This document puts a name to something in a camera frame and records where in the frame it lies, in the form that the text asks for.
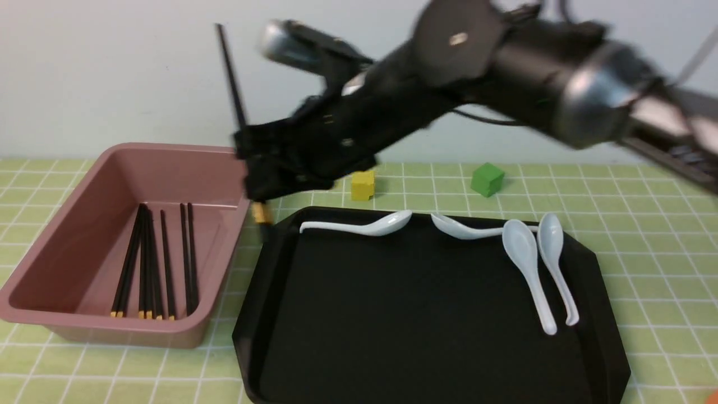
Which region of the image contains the white spoon far right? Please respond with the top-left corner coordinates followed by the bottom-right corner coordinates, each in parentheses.
top-left (536, 213), bottom-right (580, 327)

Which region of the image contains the black chopstick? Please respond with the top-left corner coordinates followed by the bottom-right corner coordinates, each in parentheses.
top-left (179, 204), bottom-right (194, 317)
top-left (138, 204), bottom-right (146, 319)
top-left (116, 204), bottom-right (147, 318)
top-left (111, 204), bottom-right (144, 318)
top-left (215, 23), bottom-right (273, 229)
top-left (146, 209), bottom-right (164, 320)
top-left (187, 203), bottom-right (199, 315)
top-left (160, 210), bottom-right (176, 320)

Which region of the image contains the green wooden cube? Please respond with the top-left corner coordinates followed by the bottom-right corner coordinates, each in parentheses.
top-left (470, 163), bottom-right (505, 198)

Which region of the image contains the pink rectangular plastic bin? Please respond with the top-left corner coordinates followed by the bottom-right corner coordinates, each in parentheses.
top-left (1, 143), bottom-right (250, 350)

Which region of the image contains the white spoon far left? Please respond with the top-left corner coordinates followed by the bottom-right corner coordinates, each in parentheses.
top-left (298, 210), bottom-right (413, 236)

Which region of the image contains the yellow wooden cube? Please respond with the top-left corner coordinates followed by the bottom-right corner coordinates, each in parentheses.
top-left (351, 171), bottom-right (375, 201)

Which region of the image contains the white spoon top middle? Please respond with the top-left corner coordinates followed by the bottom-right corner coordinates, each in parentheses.
top-left (430, 213), bottom-right (538, 240)

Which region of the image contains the white spoon large right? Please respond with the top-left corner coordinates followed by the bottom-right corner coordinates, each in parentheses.
top-left (502, 219), bottom-right (558, 336)

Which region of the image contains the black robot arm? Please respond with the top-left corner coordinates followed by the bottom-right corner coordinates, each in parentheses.
top-left (235, 1), bottom-right (716, 203)

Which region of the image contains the orange object at corner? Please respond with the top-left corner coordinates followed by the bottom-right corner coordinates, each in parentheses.
top-left (705, 389), bottom-right (718, 404)

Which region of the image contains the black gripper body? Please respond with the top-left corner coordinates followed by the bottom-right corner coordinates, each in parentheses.
top-left (233, 20), bottom-right (427, 203)

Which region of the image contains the black plastic serving tray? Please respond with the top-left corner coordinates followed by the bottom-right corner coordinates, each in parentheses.
top-left (233, 206), bottom-right (631, 403)

